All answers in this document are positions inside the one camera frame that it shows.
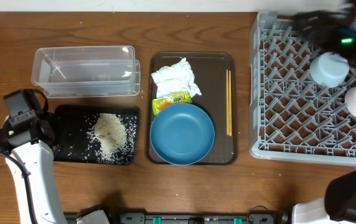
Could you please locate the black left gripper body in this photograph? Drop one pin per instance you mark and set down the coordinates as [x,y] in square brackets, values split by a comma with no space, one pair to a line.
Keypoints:
[46,121]

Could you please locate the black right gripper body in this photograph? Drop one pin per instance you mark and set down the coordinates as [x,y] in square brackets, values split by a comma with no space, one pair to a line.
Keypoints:
[312,23]

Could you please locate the light blue bowl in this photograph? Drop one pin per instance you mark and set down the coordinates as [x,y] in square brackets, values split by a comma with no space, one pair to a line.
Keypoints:
[329,69]

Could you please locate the pile of rice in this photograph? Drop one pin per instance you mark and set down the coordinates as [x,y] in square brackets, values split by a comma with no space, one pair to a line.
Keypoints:
[99,138]

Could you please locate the wooden chopstick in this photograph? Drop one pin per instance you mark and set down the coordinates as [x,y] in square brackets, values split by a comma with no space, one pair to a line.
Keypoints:
[227,104]
[230,100]

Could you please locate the dark blue plate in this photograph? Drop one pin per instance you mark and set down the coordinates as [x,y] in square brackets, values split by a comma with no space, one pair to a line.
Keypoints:
[182,134]

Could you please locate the white napkin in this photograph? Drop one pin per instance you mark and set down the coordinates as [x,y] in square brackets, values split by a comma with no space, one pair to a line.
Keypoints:
[178,77]

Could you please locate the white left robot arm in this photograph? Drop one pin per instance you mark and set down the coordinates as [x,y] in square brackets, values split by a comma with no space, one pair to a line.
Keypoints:
[29,147]

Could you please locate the black waste tray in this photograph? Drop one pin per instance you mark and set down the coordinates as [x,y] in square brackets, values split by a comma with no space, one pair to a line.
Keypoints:
[62,111]

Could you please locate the grey dishwasher rack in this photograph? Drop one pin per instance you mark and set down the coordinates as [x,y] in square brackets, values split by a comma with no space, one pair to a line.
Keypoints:
[292,118]

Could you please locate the clear plastic bin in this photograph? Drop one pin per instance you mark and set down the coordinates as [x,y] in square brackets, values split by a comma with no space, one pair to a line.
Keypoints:
[87,71]

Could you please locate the yellow snack wrapper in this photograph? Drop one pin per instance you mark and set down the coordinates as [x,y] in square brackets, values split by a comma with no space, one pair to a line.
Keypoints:
[159,104]

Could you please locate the brown serving tray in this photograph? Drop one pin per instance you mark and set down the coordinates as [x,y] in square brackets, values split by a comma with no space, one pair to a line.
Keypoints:
[210,70]

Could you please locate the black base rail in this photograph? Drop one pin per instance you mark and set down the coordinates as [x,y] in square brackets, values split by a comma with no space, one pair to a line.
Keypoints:
[262,217]

